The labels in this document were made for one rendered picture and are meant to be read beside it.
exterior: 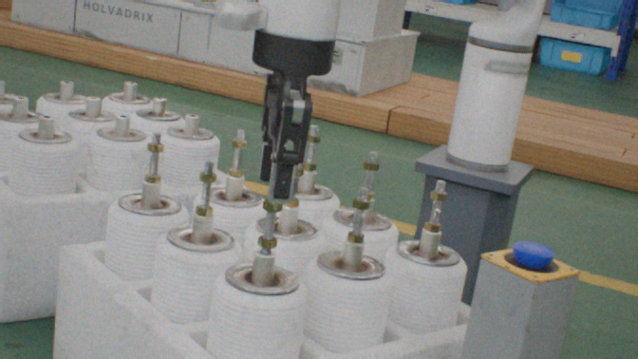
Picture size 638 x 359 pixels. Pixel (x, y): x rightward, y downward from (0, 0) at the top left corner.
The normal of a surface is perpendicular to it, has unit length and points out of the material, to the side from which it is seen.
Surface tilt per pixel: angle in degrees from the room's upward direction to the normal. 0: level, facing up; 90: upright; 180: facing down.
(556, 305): 90
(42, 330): 0
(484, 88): 90
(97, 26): 90
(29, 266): 90
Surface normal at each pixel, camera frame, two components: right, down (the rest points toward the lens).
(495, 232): 0.36, 0.31
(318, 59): 0.65, 0.30
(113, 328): -0.78, 0.07
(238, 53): -0.40, 0.20
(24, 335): 0.14, -0.95
